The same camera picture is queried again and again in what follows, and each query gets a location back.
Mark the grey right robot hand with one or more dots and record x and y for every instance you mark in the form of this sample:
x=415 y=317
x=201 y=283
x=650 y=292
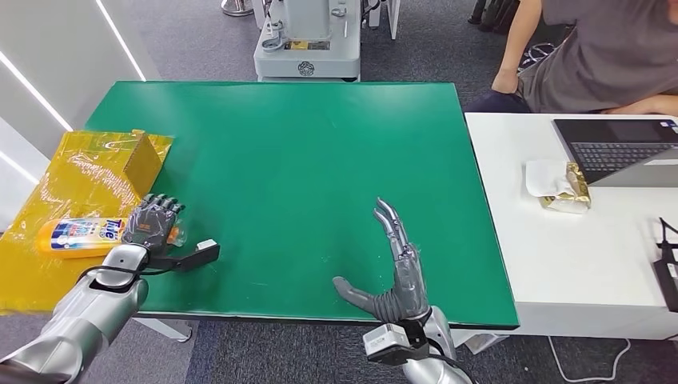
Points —
x=410 y=286

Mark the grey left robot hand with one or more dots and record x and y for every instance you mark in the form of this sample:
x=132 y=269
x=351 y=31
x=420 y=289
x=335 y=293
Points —
x=148 y=228

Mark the orange plastic bottle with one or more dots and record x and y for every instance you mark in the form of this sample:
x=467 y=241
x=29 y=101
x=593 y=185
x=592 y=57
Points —
x=74 y=238

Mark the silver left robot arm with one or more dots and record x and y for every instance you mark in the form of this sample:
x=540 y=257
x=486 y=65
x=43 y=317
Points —
x=90 y=312

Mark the white robot base machine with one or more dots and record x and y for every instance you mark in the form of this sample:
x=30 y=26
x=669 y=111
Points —
x=306 y=58

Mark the yellow taped cardboard box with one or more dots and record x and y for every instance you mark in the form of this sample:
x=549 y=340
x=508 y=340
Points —
x=90 y=180

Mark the green top table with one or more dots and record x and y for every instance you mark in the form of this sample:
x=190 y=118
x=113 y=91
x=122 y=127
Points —
x=291 y=159

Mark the white desk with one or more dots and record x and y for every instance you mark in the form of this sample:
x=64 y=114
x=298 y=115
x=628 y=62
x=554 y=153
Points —
x=582 y=254

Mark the gold tissue pack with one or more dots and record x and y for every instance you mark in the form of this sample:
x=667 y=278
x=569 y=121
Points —
x=553 y=180

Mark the chrome stand base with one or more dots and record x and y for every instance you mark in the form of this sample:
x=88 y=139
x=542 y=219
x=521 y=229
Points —
x=237 y=7

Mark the dark grey laptop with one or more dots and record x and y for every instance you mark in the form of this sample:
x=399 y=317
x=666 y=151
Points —
x=606 y=151

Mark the black power adapter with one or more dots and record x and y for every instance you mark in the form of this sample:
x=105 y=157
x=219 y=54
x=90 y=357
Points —
x=668 y=273

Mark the white furniture leg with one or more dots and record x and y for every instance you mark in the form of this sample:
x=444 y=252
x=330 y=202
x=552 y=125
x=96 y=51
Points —
x=392 y=16

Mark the black chair legs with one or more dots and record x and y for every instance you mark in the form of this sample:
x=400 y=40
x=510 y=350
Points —
x=492 y=13

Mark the person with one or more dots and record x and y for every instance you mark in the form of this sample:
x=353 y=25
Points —
x=609 y=53

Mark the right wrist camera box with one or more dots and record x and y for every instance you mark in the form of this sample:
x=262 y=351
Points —
x=386 y=342

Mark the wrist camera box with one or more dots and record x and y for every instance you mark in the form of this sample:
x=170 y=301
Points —
x=386 y=342
x=204 y=254

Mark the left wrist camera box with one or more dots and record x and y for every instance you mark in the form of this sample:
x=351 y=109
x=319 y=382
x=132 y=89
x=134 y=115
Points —
x=204 y=254

